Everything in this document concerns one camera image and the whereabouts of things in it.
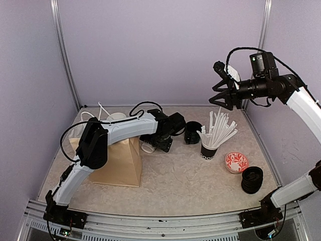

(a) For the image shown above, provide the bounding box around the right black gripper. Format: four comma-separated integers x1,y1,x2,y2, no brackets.
210,76,270,109

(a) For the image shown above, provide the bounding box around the brown paper bag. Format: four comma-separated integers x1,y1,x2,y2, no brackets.
65,101,142,188

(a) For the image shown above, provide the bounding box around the stack of black cup lids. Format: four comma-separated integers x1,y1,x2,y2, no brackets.
241,166,263,194

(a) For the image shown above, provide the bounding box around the stack of white paper cups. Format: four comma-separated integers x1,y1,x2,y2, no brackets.
106,112,127,122

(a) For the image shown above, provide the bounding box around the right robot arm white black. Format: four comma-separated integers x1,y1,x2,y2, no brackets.
209,47,320,223

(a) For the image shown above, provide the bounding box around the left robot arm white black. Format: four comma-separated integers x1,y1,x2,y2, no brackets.
45,105,186,223

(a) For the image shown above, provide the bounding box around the stack of black cup sleeves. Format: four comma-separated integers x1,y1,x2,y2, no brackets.
184,121,202,145

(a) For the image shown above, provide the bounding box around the black cup holding straws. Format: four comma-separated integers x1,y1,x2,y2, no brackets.
200,143,218,161

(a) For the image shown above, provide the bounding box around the red white patterned bowl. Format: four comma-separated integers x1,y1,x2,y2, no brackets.
225,152,249,174

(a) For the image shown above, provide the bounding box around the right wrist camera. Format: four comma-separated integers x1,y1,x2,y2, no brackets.
213,61,241,82

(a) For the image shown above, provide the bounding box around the right aluminium corner post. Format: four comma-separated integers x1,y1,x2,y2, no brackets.
241,0,273,110

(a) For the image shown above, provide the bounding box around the aluminium corner post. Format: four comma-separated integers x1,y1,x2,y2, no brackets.
241,0,273,110
50,0,81,111

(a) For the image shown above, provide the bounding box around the aluminium front frame rail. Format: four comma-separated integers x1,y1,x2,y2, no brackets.
16,200,311,240

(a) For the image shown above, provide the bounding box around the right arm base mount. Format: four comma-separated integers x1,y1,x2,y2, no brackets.
239,192,283,228

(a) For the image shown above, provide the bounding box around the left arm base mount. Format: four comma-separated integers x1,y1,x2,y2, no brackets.
43,190,88,229

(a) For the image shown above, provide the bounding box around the left aluminium corner post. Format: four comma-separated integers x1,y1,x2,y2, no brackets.
50,0,81,111

